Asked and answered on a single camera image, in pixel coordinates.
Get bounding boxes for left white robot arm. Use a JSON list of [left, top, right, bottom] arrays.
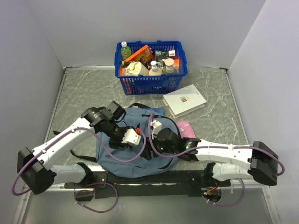
[[17, 101, 140, 195]]

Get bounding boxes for beige crumpled paper bag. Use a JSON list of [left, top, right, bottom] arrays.
[[121, 62, 149, 76]]

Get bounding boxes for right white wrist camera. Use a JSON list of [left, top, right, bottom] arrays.
[[150, 120, 162, 139]]

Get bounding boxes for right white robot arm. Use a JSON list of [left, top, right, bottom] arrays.
[[148, 127, 278, 186]]

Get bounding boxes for blue grey backpack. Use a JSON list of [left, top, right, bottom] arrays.
[[53, 102, 183, 179]]

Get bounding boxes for green drink bottle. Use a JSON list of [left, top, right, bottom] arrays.
[[121, 42, 132, 60]]

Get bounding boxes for black green product box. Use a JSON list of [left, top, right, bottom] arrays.
[[155, 50, 169, 62]]

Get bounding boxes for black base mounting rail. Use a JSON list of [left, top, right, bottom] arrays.
[[64, 170, 231, 199]]

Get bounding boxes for grey pump bottle beige cap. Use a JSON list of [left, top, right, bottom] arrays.
[[162, 58, 178, 75]]

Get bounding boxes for beige pump bottle white cap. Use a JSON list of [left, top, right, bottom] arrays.
[[149, 61, 163, 76]]

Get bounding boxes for pink cat pencil case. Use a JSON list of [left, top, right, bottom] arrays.
[[176, 120, 196, 138]]

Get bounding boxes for white notebook with barcode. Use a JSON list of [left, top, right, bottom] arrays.
[[163, 84, 206, 119]]

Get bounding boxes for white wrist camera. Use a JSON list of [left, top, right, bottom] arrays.
[[122, 128, 141, 146], [150, 120, 162, 139]]

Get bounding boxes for Jane Eyre book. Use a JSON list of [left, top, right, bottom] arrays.
[[148, 107, 164, 115]]

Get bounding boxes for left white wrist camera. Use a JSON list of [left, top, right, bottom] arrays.
[[122, 128, 141, 146]]

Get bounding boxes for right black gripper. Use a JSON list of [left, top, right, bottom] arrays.
[[139, 134, 178, 161]]

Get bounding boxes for blue plastic shopping basket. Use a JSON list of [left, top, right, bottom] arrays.
[[114, 40, 188, 95]]

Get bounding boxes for small white barcode box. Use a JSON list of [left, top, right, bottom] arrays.
[[168, 50, 176, 57]]

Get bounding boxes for orange box in basket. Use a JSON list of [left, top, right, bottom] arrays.
[[173, 58, 180, 72]]

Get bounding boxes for orange snack box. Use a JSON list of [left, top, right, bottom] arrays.
[[124, 45, 153, 63]]

